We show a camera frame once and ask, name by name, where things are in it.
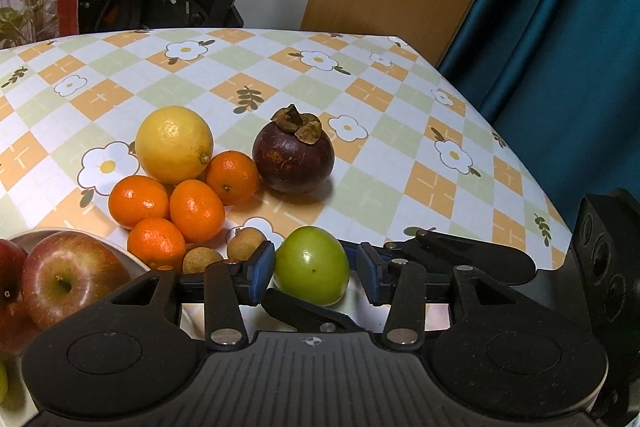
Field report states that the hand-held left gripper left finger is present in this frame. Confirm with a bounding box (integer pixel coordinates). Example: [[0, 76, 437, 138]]
[[100, 239, 277, 352]]

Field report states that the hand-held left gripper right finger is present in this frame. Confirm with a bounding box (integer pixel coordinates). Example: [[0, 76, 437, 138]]
[[356, 242, 531, 352]]

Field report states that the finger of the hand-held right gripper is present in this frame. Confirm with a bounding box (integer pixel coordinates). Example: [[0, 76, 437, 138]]
[[382, 229, 537, 285], [262, 288, 373, 334]]

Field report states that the purple mangosteen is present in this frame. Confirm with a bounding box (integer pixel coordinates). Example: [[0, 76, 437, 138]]
[[251, 103, 336, 194]]

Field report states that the yellow lemon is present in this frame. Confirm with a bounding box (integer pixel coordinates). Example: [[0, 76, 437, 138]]
[[135, 105, 215, 186]]

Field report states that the red apple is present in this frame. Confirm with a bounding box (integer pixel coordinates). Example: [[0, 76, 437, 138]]
[[20, 230, 132, 334], [0, 239, 30, 354]]

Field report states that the white bowl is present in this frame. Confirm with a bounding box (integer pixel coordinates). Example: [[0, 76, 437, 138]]
[[0, 227, 152, 427]]

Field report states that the brown longan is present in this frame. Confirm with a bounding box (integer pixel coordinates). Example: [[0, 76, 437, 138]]
[[181, 247, 224, 276], [226, 227, 267, 262]]

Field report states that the small orange mandarin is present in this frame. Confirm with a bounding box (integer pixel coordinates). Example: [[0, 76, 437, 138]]
[[204, 150, 260, 206], [127, 217, 187, 271], [169, 179, 226, 244], [108, 175, 170, 230]]

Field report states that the checked floral tablecloth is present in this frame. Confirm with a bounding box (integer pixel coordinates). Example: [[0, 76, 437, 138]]
[[0, 27, 585, 344]]

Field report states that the teal curtain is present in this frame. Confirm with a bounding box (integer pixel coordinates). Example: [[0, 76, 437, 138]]
[[436, 0, 640, 210]]

